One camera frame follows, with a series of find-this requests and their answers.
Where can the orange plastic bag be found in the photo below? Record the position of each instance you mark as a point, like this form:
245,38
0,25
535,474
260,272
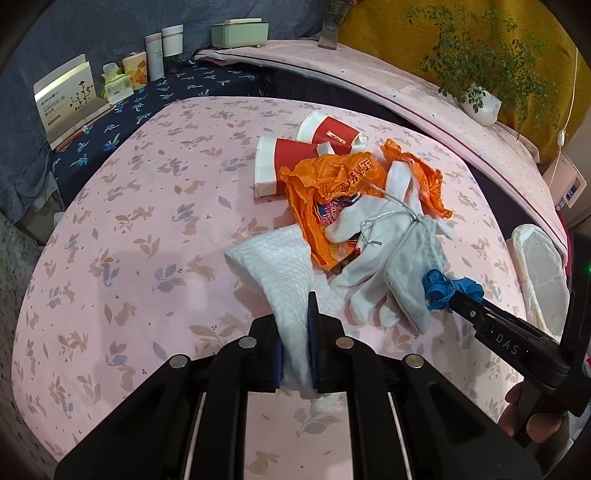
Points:
323,184

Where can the pale pink cover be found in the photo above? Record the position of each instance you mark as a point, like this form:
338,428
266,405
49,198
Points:
369,69

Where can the white paper towel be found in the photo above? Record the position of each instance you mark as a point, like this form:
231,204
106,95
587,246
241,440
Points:
277,267

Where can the pink appliance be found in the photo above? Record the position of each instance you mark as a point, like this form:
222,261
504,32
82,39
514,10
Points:
570,180

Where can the glass vase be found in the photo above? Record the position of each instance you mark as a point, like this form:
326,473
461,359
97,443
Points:
330,32

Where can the pale green tissue box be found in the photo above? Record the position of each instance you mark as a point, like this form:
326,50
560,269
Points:
240,33

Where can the white lidded jar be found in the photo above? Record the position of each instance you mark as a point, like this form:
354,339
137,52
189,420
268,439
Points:
172,44

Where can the navy floral cloth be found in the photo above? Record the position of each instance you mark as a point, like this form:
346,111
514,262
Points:
184,85

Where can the green plant in white pot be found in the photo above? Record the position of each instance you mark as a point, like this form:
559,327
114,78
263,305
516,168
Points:
485,108

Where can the blue scrap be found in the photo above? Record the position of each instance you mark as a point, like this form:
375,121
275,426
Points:
436,288

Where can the red white paper cup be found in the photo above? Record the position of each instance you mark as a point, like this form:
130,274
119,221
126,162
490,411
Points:
337,131
291,159

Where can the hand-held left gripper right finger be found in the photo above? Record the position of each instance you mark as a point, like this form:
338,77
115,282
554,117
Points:
313,350

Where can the dark purple cloth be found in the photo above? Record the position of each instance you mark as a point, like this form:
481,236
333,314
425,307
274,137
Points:
503,198

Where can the yellow cloth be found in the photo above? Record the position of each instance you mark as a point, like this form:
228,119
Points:
383,27

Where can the white plastic bag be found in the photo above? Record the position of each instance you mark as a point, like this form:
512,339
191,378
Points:
540,277

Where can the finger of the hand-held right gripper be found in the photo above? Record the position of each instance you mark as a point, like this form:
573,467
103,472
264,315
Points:
471,311

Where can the white folding card box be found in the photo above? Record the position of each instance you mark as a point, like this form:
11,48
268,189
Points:
64,101

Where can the orange flower print box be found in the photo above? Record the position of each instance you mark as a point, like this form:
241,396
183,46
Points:
136,69

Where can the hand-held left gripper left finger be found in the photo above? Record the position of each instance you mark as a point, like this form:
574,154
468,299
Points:
276,360

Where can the green tissue pack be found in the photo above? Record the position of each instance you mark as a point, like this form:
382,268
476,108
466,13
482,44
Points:
115,87

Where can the person's right hand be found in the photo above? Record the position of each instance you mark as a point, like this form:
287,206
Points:
517,410

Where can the white tube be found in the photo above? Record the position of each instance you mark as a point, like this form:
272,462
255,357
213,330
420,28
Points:
154,57

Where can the grey blue ruffled cloth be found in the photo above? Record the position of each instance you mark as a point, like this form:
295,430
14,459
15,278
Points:
69,37

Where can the white cotton glove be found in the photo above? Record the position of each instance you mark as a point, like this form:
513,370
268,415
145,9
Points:
369,300
351,219

